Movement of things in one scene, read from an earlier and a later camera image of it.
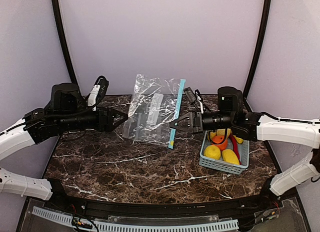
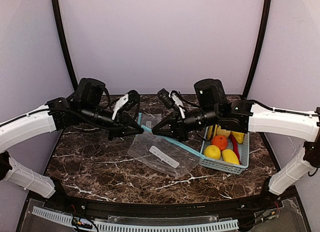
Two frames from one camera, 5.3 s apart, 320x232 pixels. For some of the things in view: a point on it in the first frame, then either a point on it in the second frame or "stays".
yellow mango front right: x=230 y=156 stays
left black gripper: x=103 y=119 → x=120 y=123
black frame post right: x=265 y=18 stays
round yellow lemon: x=212 y=152 stays
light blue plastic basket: x=243 y=149 stays
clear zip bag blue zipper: x=154 y=110 → x=171 y=157
